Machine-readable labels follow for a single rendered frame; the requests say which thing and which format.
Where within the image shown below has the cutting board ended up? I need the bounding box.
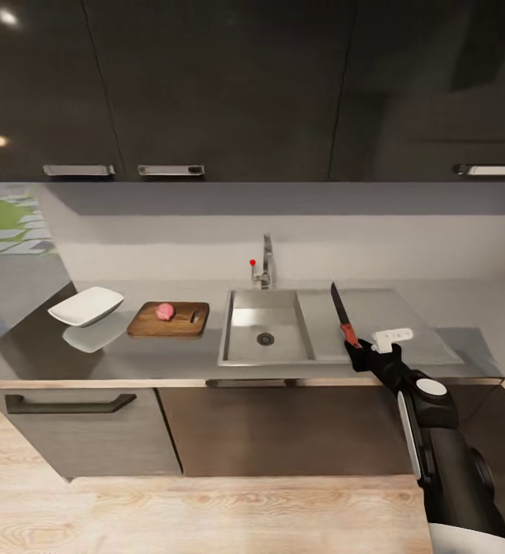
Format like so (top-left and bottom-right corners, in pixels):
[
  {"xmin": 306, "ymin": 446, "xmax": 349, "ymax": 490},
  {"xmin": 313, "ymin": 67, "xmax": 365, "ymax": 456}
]
[{"xmin": 127, "ymin": 302, "xmax": 210, "ymax": 336}]

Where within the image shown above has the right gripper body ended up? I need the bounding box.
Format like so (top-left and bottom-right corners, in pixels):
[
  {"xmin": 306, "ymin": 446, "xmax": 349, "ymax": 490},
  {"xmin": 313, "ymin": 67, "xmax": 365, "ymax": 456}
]
[{"xmin": 351, "ymin": 343, "xmax": 403, "ymax": 381}]

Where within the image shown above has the vidalia onion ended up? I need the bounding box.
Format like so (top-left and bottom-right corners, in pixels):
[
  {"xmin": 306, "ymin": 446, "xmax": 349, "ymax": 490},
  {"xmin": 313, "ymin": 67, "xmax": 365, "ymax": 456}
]
[{"xmin": 156, "ymin": 303, "xmax": 176, "ymax": 320}]

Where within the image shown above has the parer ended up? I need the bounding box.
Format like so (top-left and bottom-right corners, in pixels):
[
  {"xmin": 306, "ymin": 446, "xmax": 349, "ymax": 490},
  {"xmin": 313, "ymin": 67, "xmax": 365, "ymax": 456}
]
[{"xmin": 331, "ymin": 283, "xmax": 360, "ymax": 349}]

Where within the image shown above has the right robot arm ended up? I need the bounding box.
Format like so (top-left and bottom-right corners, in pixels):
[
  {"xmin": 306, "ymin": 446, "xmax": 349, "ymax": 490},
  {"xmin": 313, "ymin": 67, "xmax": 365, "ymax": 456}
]
[{"xmin": 344, "ymin": 328, "xmax": 505, "ymax": 554}]

